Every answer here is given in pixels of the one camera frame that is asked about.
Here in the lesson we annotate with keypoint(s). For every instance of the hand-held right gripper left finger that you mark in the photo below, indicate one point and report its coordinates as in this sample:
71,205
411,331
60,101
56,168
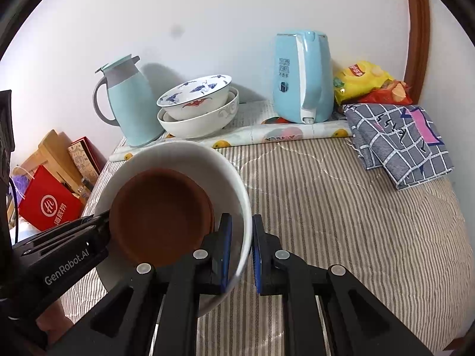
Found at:
224,252

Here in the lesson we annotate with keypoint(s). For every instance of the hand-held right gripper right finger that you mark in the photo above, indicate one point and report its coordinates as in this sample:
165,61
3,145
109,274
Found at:
259,256

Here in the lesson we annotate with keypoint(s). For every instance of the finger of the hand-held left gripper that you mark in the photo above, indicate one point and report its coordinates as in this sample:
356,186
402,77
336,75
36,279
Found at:
92,218
74,237

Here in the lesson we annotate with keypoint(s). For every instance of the small brown bowl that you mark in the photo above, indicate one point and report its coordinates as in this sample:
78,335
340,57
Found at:
159,215

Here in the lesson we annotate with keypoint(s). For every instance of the person's left hand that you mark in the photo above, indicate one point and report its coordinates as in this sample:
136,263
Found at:
54,317

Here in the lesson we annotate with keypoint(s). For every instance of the red paper bag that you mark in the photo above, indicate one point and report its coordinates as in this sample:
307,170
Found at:
48,200

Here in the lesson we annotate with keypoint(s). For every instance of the patterned red box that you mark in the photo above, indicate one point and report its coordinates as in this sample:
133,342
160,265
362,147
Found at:
83,157

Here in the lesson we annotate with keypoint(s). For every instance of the purple fluffy item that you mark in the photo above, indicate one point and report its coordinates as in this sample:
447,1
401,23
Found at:
18,187

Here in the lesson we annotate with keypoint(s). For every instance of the wooden crate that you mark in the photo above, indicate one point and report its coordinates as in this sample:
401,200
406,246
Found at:
52,148

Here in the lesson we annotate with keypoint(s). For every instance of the striped quilt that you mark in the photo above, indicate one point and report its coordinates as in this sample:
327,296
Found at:
334,211

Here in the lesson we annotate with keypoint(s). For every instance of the light blue thermos jug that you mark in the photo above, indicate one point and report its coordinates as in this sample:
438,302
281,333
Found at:
133,104

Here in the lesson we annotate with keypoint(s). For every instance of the fruit print plastic cover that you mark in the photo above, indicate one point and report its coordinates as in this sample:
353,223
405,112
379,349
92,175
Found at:
259,129

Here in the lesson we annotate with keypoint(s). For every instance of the white bowl with grey scrolls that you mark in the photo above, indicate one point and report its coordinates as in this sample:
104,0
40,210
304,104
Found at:
200,128

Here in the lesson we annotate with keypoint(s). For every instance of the blue and red patterned bowl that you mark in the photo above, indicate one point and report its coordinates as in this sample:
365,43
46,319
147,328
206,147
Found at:
193,104

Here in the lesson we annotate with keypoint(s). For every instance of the light blue electric kettle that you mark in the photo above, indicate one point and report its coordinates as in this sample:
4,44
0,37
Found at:
293,81

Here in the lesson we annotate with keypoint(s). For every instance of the grey checked folded cloth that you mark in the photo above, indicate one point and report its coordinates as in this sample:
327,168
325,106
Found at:
400,144

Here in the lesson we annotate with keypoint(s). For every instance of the yellow chips bag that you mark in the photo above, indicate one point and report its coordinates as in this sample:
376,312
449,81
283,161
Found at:
360,81

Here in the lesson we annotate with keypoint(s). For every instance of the red chips bag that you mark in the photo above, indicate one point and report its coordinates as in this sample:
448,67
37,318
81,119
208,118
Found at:
393,94

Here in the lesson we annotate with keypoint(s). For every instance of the brown wooden door frame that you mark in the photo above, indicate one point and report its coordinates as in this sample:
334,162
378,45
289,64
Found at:
417,26

